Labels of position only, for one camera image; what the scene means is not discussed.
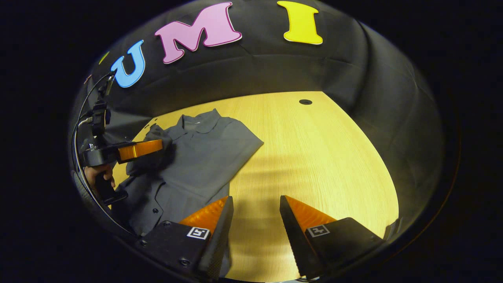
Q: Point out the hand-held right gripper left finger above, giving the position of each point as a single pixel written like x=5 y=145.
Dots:
x=220 y=236

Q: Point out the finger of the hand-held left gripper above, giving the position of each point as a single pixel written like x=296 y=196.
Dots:
x=139 y=150

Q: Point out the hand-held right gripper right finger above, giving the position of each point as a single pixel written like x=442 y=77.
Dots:
x=292 y=236

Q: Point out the grey collared shirt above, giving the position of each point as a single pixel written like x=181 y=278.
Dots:
x=204 y=157

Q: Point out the black backdrop cloth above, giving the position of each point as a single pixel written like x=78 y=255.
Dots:
x=353 y=70

